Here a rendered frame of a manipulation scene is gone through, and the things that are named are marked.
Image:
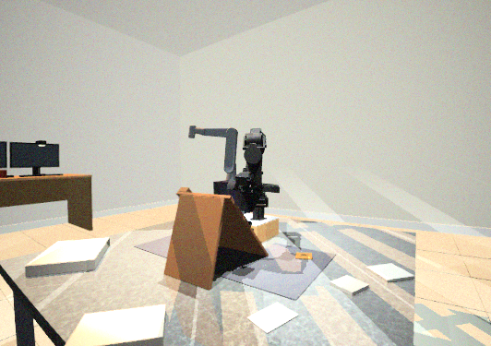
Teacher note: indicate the orange tile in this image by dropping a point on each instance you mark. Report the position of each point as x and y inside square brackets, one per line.
[303, 256]

